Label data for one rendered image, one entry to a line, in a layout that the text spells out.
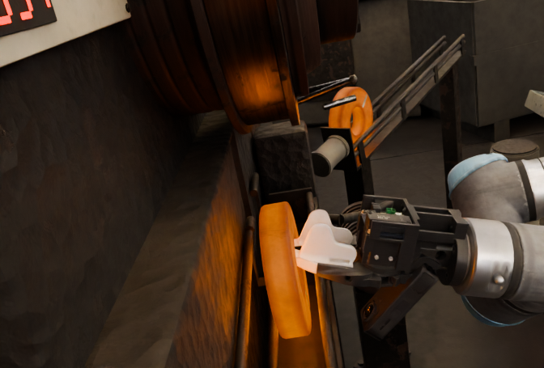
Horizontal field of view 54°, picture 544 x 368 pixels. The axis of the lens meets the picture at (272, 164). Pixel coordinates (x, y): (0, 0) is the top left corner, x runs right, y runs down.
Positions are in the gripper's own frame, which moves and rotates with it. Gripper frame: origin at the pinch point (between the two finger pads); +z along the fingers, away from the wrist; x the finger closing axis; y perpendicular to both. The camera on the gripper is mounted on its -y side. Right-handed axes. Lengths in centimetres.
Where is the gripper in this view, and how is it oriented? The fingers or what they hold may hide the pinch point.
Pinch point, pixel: (284, 254)
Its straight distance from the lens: 63.6
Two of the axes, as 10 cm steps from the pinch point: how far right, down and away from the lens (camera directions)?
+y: 1.0, -9.3, -3.6
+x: -0.2, 3.6, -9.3
